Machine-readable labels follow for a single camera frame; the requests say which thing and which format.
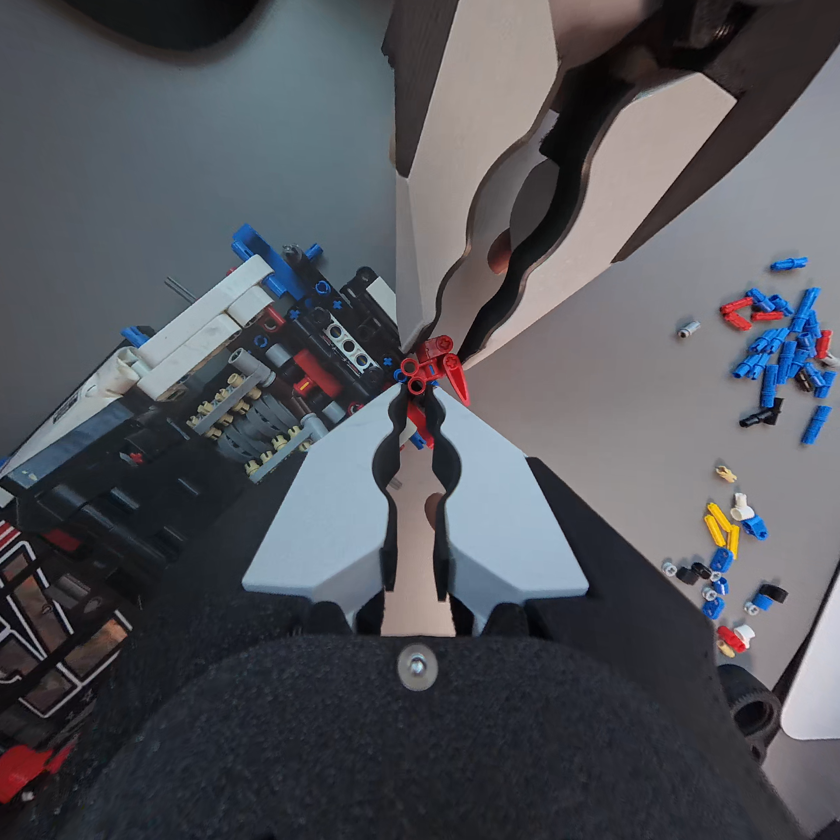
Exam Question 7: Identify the small red connector brick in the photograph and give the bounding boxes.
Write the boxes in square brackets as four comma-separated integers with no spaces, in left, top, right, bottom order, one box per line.
[399,357,439,395]

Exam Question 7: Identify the red pointed brick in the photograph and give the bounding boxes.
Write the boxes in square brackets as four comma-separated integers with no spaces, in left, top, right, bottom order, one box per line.
[440,353,473,403]

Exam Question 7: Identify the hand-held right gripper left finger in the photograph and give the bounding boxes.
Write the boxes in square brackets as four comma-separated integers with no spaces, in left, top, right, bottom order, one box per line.
[241,382,409,634]

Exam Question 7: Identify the toy brick race car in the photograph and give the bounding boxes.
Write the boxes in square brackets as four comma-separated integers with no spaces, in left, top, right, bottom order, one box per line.
[0,223,435,803]

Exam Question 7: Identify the black pin brick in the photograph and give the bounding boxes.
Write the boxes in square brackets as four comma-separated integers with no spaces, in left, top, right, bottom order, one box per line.
[739,396,786,429]

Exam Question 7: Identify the black chair armrest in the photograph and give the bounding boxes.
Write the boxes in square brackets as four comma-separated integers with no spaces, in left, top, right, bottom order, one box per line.
[62,0,261,53]

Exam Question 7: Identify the scattered small loose bricks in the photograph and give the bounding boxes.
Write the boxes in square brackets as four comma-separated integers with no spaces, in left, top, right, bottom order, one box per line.
[661,463,790,658]

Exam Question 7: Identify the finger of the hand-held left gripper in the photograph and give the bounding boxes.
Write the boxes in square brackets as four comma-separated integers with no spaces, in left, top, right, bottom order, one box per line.
[394,0,563,357]
[459,70,740,371]

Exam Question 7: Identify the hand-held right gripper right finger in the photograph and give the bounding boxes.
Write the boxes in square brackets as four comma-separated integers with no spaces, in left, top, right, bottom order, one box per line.
[425,386,592,635]

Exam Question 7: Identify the pile of blue pins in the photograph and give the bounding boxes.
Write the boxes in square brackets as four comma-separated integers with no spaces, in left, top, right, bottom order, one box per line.
[718,286,840,448]

